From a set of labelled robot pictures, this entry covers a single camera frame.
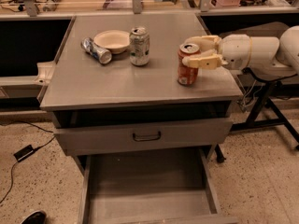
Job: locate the black power adapter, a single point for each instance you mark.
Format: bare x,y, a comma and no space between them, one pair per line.
24,153

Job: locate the grey top drawer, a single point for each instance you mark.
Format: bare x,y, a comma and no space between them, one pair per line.
118,138

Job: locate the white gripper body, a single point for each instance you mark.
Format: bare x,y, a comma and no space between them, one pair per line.
235,51

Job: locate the blue silver lying can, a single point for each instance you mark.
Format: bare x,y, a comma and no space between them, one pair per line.
102,55

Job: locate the red coke can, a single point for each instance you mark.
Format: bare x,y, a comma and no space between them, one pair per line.
186,75

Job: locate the black stand table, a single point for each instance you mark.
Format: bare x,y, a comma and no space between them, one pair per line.
265,113

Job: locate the black drawer handle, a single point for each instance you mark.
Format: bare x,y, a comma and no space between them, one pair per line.
147,137

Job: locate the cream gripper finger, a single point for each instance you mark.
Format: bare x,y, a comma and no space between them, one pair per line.
205,42
209,62

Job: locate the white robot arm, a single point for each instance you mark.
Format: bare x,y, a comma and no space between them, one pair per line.
269,52

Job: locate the black shoe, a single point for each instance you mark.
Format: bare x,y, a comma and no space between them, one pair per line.
37,217

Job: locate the white paper bowl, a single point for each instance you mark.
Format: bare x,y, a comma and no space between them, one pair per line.
114,40

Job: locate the grey drawer cabinet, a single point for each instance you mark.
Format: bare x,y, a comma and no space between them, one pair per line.
83,93

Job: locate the white plastic bracket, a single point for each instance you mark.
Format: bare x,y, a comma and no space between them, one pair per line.
45,72

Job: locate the open grey middle drawer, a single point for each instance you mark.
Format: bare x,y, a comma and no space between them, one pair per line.
167,186

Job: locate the green white upright can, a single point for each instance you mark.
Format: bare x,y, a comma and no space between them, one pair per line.
139,46

